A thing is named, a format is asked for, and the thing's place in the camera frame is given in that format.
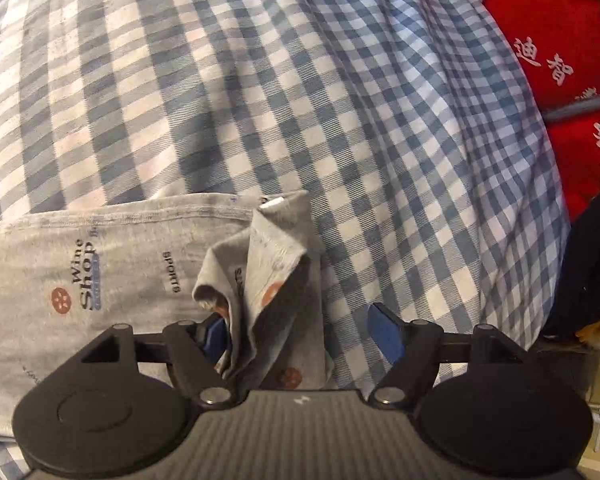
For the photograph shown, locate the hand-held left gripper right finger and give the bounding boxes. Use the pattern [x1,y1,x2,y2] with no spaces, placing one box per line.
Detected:
[367,302,528,408]

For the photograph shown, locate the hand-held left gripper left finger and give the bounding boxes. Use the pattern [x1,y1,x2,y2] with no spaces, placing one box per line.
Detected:
[80,311,238,407]

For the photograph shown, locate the grey printed pants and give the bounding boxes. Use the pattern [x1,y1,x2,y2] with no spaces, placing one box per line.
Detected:
[0,189,337,442]

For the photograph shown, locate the dark cloth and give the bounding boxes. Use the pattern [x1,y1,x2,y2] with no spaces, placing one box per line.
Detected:
[542,182,600,342]

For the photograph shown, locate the blue checked bed sheet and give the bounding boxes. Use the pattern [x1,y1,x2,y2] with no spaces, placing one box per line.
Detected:
[0,0,575,480]

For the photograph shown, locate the red bag with white print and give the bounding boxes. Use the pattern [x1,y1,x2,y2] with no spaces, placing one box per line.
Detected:
[481,0,600,222]

